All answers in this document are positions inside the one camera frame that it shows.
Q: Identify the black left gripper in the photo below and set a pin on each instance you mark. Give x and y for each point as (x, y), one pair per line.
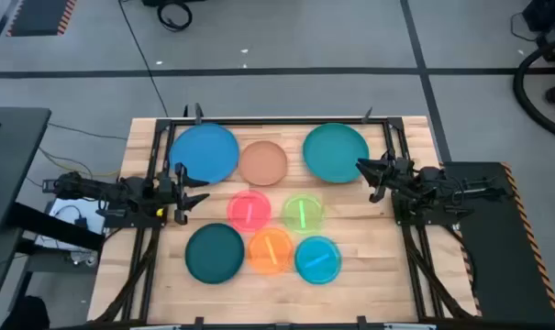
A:
(167, 190)

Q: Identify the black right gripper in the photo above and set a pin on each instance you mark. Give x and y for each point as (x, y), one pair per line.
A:
(398, 176)

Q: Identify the small translucent pink plate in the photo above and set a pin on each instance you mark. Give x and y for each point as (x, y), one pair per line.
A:
(240, 206)

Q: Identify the large teal plastic plate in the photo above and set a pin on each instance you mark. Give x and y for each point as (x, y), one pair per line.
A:
(334, 152)

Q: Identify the dark green plastic plate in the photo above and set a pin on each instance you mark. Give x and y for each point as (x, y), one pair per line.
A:
(214, 253)

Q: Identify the small translucent green plate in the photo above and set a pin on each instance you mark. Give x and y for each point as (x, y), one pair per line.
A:
(311, 215)

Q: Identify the tan brown plastic plate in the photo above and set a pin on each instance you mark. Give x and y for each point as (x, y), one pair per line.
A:
(263, 163)

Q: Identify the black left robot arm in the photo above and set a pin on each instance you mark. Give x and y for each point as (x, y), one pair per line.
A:
(121, 190)

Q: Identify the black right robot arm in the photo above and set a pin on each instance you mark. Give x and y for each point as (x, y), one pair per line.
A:
(442, 188)

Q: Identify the large blue plastic plate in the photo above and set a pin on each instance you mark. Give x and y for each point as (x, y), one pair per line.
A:
(203, 149)

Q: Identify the small translucent orange plate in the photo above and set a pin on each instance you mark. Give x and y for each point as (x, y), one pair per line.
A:
(258, 256)

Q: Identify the small translucent cyan plate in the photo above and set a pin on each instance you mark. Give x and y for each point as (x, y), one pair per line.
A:
(327, 270)

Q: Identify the small black plug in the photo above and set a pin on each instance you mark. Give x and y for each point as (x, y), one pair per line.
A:
(81, 223)

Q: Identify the white paper sheet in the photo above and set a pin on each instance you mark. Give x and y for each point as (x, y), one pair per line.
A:
(61, 215)

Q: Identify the black hazard-striped platform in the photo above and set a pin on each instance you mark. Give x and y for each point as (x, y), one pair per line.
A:
(502, 256)

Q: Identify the black desk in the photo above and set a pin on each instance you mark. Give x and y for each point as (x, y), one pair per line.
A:
(11, 151)

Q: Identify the black hazard-striped floor mat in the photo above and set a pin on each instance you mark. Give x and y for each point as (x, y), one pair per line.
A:
(38, 16)

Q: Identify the black equipment case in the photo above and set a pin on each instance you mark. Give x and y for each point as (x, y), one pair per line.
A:
(552, 18)

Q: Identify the black frame clamp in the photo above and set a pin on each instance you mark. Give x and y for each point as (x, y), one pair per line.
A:
(198, 114)
(199, 323)
(366, 117)
(362, 323)

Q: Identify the black aluminium table frame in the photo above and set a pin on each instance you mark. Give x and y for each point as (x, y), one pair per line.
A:
(277, 121)

